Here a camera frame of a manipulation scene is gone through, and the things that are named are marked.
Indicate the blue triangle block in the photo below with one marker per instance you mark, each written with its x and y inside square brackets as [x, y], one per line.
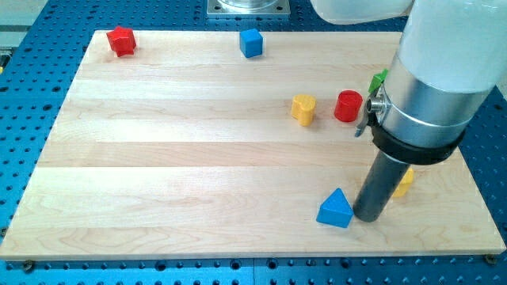
[335, 210]

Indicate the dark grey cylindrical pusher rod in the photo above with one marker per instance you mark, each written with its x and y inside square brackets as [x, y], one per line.
[383, 178]

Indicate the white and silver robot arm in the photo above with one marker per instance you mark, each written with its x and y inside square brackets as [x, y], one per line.
[451, 54]

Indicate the light wooden board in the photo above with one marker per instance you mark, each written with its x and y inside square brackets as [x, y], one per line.
[187, 149]

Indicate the yellow heart block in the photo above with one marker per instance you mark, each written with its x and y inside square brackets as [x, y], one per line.
[303, 107]

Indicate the blue cube block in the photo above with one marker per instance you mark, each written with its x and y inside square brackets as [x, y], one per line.
[251, 43]

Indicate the red cylinder block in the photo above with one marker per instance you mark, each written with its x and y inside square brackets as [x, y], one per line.
[348, 106]

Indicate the green block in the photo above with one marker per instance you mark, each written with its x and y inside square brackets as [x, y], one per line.
[377, 80]

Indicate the yellow block behind rod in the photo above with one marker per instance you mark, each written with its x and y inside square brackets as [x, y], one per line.
[404, 183]

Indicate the red star block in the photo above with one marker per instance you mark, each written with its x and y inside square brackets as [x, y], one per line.
[122, 41]

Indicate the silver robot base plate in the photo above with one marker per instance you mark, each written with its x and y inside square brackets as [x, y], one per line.
[219, 8]

